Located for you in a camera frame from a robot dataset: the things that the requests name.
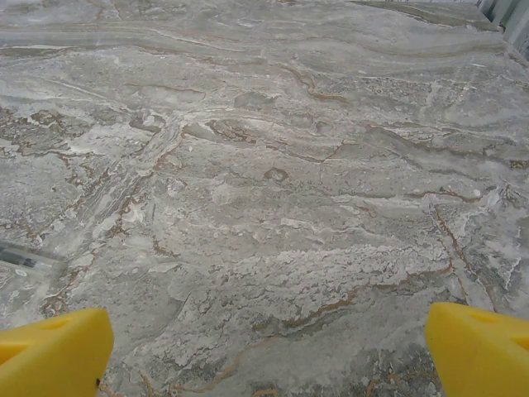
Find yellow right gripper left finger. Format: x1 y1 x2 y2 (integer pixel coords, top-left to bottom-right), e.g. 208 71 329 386
0 308 115 397

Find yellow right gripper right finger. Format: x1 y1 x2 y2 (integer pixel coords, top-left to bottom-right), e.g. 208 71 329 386
425 301 529 397

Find clear black pen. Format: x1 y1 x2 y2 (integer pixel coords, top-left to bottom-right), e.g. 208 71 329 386
0 243 67 282

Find aluminium table side rail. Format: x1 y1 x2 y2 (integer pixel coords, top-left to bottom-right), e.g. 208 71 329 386
479 0 529 59

